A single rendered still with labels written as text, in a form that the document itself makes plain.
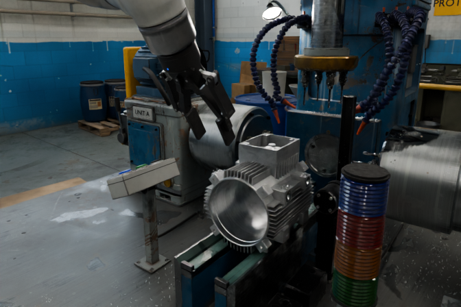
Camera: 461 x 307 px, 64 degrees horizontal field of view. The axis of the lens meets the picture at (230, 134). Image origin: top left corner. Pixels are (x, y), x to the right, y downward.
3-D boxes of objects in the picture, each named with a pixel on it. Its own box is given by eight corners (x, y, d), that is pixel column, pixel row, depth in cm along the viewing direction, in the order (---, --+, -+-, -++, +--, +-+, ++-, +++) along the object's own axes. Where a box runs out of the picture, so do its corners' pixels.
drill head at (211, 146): (205, 153, 155) (204, 94, 149) (282, 170, 134) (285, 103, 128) (161, 169, 135) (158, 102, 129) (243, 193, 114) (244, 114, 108)
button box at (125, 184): (164, 179, 102) (158, 160, 102) (180, 175, 98) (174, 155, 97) (111, 199, 89) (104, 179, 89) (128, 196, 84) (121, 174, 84)
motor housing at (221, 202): (248, 207, 104) (249, 143, 99) (312, 227, 93) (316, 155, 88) (203, 238, 88) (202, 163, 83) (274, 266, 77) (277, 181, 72)
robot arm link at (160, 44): (159, 4, 68) (172, 33, 72) (126, 29, 63) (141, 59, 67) (196, 1, 63) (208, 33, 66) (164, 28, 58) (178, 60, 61)
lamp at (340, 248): (342, 250, 55) (344, 223, 54) (384, 264, 52) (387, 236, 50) (326, 270, 50) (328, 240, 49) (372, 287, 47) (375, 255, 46)
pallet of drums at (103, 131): (143, 116, 671) (140, 75, 653) (169, 124, 616) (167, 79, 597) (78, 127, 590) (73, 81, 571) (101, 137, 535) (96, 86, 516)
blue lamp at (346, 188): (347, 194, 53) (350, 164, 52) (391, 205, 49) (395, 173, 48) (331, 210, 48) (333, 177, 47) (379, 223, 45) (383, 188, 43)
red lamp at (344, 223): (344, 223, 54) (347, 194, 53) (387, 236, 50) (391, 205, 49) (328, 240, 49) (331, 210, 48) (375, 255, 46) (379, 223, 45)
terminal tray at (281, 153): (263, 159, 97) (263, 132, 96) (300, 166, 91) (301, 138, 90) (237, 172, 88) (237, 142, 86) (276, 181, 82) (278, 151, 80)
